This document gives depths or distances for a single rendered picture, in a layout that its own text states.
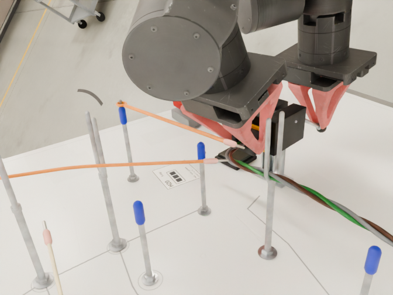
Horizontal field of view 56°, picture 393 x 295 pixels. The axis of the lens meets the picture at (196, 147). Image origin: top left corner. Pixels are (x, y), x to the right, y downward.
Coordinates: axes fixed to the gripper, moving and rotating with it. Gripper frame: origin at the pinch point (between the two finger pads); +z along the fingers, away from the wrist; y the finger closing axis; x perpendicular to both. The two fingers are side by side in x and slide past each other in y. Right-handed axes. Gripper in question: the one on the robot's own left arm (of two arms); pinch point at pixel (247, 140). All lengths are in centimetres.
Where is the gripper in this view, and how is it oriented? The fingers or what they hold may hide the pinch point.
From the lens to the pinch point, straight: 39.5
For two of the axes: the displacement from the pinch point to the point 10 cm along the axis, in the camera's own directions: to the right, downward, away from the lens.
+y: 6.8, 3.0, -6.6
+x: 6.3, -7.0, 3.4
